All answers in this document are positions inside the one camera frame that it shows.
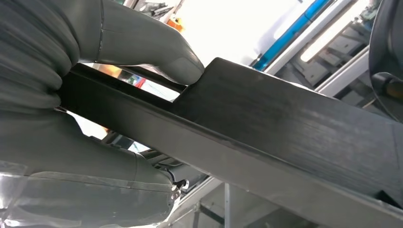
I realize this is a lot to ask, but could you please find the orange object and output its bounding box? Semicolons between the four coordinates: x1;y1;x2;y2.
167;17;185;33

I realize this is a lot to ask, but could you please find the blue bar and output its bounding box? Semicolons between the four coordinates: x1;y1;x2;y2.
251;0;332;72

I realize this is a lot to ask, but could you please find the black rounded cover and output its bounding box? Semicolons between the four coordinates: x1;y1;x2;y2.
369;0;403;124

